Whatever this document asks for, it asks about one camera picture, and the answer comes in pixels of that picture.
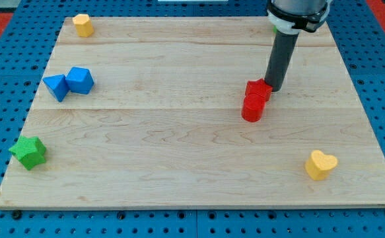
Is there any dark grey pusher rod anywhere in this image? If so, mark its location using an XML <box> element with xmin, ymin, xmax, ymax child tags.
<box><xmin>264</xmin><ymin>30</ymin><xmax>298</xmax><ymax>92</ymax></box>

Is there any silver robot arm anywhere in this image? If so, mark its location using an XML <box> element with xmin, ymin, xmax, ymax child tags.
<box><xmin>264</xmin><ymin>0</ymin><xmax>332</xmax><ymax>92</ymax></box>

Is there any yellow heart block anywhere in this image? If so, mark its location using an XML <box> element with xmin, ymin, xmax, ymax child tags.
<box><xmin>304</xmin><ymin>150</ymin><xmax>338</xmax><ymax>180</ymax></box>

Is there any yellow hexagon block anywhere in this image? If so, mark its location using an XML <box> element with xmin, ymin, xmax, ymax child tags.
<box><xmin>72</xmin><ymin>13</ymin><xmax>94</xmax><ymax>37</ymax></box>

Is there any red star block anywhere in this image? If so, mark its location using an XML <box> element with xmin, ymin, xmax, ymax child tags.
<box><xmin>244</xmin><ymin>78</ymin><xmax>273</xmax><ymax>102</ymax></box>

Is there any red cylinder block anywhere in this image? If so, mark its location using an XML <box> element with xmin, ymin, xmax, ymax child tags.
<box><xmin>241</xmin><ymin>94</ymin><xmax>265</xmax><ymax>122</ymax></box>

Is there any wooden board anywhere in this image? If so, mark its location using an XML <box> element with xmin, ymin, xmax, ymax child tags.
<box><xmin>0</xmin><ymin>17</ymin><xmax>385</xmax><ymax>210</ymax></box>

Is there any blue pentagon block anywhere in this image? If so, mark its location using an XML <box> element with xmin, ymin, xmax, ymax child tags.
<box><xmin>65</xmin><ymin>67</ymin><xmax>94</xmax><ymax>95</ymax></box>

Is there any blue triangle block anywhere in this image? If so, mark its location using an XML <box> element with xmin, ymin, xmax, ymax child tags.
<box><xmin>43</xmin><ymin>74</ymin><xmax>69</xmax><ymax>102</ymax></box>

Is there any green star block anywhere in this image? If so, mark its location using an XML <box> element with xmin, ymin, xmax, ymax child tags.
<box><xmin>9</xmin><ymin>136</ymin><xmax>46</xmax><ymax>171</ymax></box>

